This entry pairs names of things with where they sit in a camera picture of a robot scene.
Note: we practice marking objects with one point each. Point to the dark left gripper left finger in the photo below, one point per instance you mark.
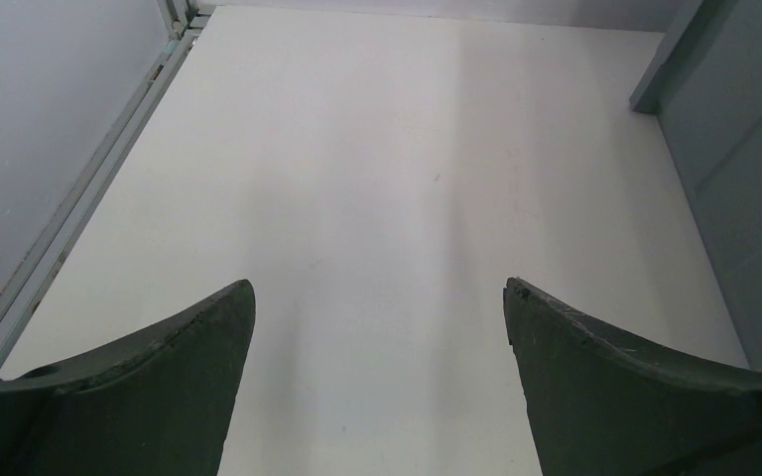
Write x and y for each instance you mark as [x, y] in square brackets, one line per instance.
[157, 401]

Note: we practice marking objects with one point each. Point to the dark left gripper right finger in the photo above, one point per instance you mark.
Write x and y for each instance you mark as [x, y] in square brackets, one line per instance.
[604, 401]

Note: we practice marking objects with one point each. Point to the left aluminium frame rail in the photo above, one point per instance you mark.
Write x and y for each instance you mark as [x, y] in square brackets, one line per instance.
[79, 81]

